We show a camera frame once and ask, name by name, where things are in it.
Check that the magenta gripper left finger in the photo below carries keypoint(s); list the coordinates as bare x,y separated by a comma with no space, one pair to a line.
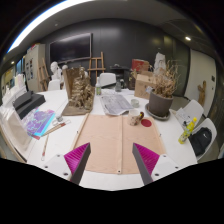
76,161

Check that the beige cloth mat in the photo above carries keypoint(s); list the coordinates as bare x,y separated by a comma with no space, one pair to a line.
111,139

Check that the wrapped white statue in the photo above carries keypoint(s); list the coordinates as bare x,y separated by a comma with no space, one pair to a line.
160,63

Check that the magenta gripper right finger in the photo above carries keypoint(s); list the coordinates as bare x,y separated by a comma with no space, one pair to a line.
146,161

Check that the brown clay relief sculpture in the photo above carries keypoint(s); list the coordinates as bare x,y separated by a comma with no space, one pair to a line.
80,92

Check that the dark wall screen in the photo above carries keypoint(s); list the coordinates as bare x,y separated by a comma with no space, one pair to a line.
76,47

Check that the wooden mannequin figure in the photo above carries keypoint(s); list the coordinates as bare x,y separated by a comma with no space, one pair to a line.
201,89

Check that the wooden easel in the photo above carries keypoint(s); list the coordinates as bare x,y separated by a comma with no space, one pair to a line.
96,65

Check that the floral ceramic mug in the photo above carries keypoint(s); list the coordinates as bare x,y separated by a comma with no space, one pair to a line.
134,117

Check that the grey glass jar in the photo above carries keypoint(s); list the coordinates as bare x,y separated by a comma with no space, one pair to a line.
118,86

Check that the small green spray bottle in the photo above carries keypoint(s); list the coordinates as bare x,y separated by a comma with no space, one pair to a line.
98,87

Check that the paint brush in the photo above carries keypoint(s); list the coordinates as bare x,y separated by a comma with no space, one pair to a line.
44,148

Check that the black backpack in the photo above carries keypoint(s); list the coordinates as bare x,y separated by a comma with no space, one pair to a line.
200,140

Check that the yellow drink bottle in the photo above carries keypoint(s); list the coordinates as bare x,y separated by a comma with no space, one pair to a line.
188,130

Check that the clear plastic sleeve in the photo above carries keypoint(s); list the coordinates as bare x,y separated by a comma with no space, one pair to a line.
15,131

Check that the red box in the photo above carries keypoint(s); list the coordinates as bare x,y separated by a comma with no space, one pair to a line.
140,65

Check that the newspaper sheet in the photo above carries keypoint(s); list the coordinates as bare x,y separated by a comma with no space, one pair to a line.
115,104

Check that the grey pot with dried plant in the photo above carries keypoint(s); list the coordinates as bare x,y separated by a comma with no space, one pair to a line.
161,95

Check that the white chair with backpack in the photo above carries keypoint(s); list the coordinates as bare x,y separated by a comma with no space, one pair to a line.
209,124

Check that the white chair with papers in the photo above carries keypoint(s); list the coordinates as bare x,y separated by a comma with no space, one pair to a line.
185,115

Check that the white chair behind table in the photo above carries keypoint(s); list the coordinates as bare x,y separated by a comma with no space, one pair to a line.
107,79

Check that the red round coaster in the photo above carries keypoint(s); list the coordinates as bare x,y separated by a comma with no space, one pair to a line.
146,123

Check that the small ink jar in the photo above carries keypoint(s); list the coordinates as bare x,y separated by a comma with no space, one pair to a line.
59,118

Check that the black box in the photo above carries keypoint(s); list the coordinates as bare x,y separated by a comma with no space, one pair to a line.
27,102

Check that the cardboard box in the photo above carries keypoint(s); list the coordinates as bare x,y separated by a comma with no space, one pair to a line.
143,86

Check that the white plaster bust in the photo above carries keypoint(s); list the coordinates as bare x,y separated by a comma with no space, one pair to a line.
56,71

